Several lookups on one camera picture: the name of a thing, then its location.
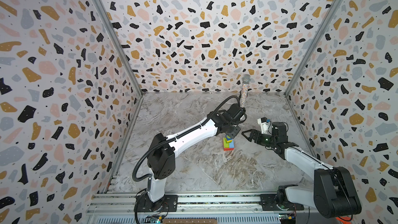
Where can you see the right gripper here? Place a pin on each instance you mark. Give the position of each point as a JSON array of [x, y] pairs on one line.
[[259, 137]]

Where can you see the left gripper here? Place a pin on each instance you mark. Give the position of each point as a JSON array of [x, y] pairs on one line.
[[237, 129]]

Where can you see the lime green block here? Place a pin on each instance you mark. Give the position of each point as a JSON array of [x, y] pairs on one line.
[[225, 144]]

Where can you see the light blue block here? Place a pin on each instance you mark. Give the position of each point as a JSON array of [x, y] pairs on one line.
[[232, 145]]

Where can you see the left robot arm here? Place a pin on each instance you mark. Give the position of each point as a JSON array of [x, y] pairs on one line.
[[162, 161]]

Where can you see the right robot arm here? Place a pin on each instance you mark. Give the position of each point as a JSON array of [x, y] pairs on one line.
[[333, 193]]

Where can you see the glitter microphone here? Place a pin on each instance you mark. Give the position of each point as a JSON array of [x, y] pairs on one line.
[[244, 90]]

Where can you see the wooden strip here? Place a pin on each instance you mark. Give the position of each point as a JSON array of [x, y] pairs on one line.
[[189, 221]]

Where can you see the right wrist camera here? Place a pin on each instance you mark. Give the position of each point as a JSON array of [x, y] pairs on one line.
[[264, 124]]

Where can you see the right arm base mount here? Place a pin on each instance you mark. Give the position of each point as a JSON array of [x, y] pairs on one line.
[[273, 202]]

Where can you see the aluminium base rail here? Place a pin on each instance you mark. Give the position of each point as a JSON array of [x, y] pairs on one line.
[[225, 207]]

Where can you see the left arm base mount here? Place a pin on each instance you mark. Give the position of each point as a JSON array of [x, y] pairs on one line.
[[167, 203]]

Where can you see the red clamp handle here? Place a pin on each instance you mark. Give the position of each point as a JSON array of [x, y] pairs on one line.
[[345, 220]]

